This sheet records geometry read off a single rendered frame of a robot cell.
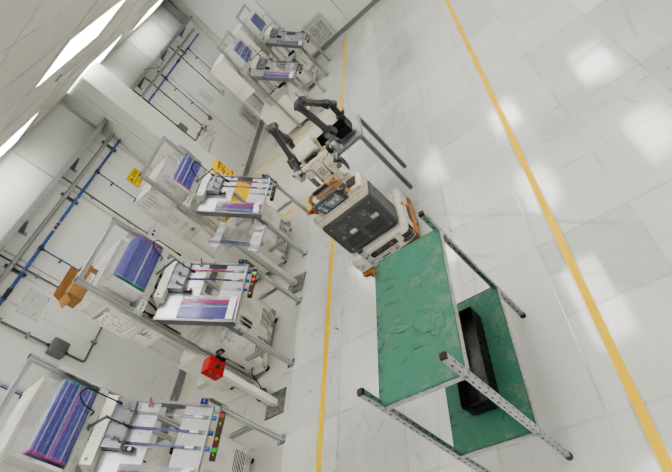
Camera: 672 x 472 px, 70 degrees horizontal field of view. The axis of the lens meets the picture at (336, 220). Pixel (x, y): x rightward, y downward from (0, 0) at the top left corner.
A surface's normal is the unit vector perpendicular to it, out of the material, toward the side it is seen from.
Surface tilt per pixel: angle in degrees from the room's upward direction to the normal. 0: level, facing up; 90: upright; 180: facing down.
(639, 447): 0
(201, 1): 90
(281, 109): 90
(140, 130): 90
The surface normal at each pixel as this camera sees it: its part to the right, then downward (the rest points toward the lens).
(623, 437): -0.67, -0.58
